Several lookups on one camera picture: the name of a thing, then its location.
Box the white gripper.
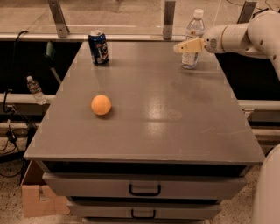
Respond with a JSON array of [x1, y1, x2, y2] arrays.
[[173, 25, 228, 53]]

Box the clear plastic water bottle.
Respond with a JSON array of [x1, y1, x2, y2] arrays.
[[181, 8, 206, 70]]

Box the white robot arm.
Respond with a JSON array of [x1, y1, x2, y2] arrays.
[[173, 10, 280, 224]]

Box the small clear bottle on ledge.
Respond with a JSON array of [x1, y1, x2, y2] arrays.
[[26, 76, 47, 105]]

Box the blue soda can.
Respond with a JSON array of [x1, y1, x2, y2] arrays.
[[87, 30, 109, 66]]

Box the grey drawer cabinet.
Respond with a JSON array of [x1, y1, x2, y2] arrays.
[[25, 42, 264, 224]]

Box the orange fruit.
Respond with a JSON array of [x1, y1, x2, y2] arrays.
[[91, 94, 111, 116]]

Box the lower grey drawer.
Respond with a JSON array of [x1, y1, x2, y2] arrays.
[[67, 201, 221, 220]]

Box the grey drawer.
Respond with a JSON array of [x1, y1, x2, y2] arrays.
[[67, 201, 221, 220], [43, 172, 247, 200]]

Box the upper grey drawer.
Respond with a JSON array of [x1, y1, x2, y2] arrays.
[[43, 172, 247, 200]]

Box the brown cardboard box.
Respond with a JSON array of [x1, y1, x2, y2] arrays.
[[21, 162, 70, 218]]

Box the middle metal bracket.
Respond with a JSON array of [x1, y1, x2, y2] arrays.
[[163, 0, 176, 40]]

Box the metal bracket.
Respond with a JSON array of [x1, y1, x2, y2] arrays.
[[237, 0, 256, 24], [163, 0, 176, 40], [47, 0, 69, 39]]

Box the right metal bracket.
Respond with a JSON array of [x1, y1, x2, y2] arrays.
[[237, 0, 256, 24]]

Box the left metal bracket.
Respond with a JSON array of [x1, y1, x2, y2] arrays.
[[47, 0, 69, 39]]

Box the green handled tool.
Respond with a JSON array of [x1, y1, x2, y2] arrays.
[[44, 41, 61, 84]]

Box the black upper drawer handle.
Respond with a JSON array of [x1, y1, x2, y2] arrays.
[[129, 184, 161, 197]]

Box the black drawer handle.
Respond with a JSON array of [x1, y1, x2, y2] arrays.
[[129, 184, 161, 197], [130, 209, 157, 219]]

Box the black cable left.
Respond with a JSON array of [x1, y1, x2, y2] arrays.
[[0, 30, 36, 179]]

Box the black lower drawer handle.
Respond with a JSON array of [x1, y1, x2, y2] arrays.
[[130, 209, 157, 219]]

